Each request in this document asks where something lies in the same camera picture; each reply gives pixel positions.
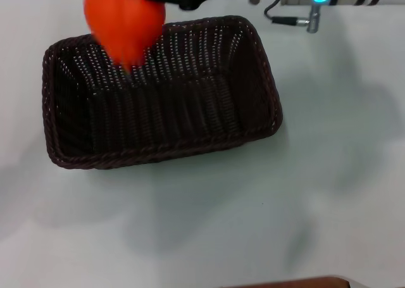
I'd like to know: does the orange round fruit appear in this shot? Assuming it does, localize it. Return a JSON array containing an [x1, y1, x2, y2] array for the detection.
[[83, 0, 167, 73]]

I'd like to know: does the black woven rectangular basket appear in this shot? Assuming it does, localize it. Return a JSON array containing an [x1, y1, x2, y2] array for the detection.
[[41, 15, 284, 170]]

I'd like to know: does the black cable with silver plug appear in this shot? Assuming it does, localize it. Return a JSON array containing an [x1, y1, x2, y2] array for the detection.
[[263, 2, 321, 34]]

